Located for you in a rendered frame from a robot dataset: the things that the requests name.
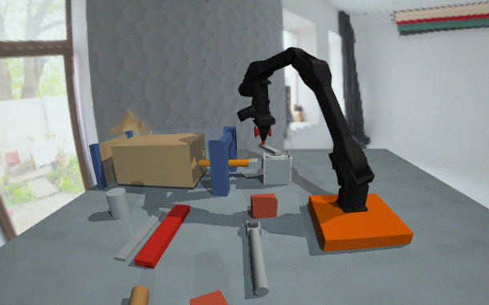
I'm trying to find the red rectangular bar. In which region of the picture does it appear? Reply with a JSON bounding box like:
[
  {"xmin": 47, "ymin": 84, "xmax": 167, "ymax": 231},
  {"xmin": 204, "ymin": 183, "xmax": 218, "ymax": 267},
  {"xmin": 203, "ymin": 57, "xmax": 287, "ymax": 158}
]
[{"xmin": 134, "ymin": 204, "xmax": 190, "ymax": 268}]

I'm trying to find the black-headed mallet with wooden handle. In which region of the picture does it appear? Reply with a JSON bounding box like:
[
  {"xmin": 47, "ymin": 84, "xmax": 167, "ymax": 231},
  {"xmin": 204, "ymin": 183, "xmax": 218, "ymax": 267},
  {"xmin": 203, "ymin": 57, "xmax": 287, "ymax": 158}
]
[{"xmin": 128, "ymin": 285, "xmax": 149, "ymax": 305}]

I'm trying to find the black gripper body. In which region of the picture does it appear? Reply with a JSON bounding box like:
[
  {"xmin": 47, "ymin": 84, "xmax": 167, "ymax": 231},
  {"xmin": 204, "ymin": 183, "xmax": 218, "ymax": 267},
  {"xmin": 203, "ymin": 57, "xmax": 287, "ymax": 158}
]
[{"xmin": 252, "ymin": 97, "xmax": 275, "ymax": 126}]

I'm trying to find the blue rectangular frame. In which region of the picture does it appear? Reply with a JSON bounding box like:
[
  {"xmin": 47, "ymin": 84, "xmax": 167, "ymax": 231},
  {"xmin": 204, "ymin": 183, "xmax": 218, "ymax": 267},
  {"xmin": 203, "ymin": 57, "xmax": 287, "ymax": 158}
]
[{"xmin": 217, "ymin": 126, "xmax": 238, "ymax": 196}]

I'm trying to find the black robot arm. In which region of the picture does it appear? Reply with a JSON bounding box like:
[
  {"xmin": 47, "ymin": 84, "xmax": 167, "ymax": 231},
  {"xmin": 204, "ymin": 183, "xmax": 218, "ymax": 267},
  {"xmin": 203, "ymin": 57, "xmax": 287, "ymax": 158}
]
[{"xmin": 238, "ymin": 47, "xmax": 374, "ymax": 213}]

